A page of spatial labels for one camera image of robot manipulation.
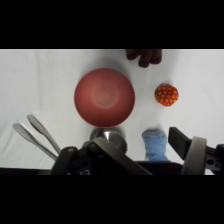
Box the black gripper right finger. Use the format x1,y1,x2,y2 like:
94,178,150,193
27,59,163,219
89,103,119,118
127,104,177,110
167,126,224,176

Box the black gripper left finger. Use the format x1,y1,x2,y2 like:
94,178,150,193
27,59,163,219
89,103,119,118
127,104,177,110
49,136,153,176

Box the red orange dotted ball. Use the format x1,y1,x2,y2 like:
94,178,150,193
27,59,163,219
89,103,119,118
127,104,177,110
154,83,180,108

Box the pink bowl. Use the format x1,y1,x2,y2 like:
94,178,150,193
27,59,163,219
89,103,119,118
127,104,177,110
73,67,136,128

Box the steel measuring cup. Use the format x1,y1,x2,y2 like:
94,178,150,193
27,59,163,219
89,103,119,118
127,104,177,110
89,127,128,155

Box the blue cloth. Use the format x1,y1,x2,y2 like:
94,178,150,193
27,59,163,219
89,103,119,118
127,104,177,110
142,129,169,162

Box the metal tongs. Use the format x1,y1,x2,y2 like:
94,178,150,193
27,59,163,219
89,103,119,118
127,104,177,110
12,114,63,162

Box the brown plush toy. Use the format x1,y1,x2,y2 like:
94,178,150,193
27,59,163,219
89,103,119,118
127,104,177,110
125,49,163,69

